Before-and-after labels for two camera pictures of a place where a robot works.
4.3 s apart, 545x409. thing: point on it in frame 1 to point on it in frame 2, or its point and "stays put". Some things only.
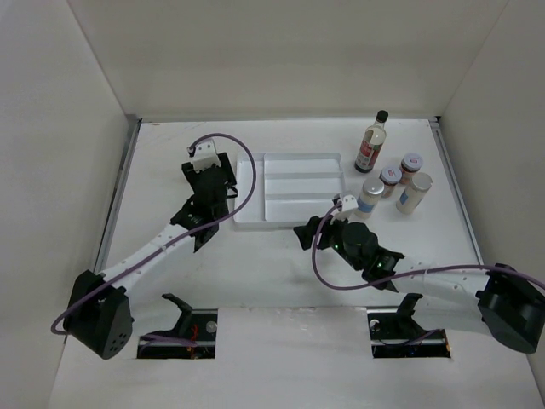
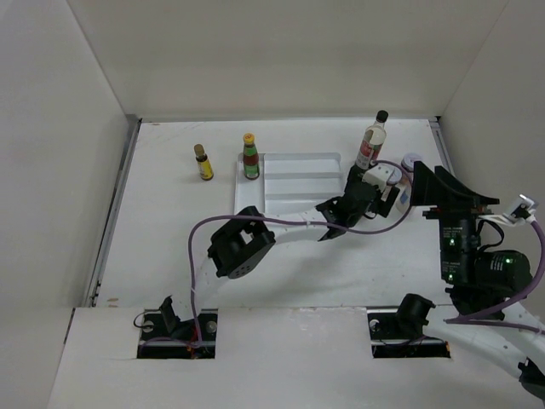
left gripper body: [192, 175] to [378, 206]
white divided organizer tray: [289, 188] stays put
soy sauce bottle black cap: [372, 143] stays put
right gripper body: [332, 236] to [457, 213]
